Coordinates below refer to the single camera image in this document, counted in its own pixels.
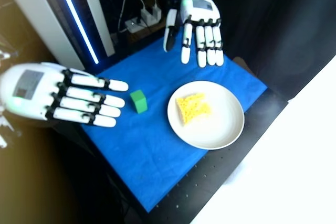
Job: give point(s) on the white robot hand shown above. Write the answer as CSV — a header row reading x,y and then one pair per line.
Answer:
x,y
200,14
31,95

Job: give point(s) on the yellow star-shaped object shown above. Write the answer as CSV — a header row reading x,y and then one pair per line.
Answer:
x,y
191,108

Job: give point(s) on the green cube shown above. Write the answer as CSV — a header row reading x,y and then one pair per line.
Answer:
x,y
139,102

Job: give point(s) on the white round plate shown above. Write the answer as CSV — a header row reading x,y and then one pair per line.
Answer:
x,y
223,124

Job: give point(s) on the white power strip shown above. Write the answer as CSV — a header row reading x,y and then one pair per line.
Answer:
x,y
151,15

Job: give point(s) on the black curtain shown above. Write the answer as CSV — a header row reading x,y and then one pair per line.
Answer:
x,y
275,19

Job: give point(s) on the white tower with blue light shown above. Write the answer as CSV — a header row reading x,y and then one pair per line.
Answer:
x,y
44,11

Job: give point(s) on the blue table cloth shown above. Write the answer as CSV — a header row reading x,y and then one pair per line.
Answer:
x,y
147,150

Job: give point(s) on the white panel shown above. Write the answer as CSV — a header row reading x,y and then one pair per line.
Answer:
x,y
288,155

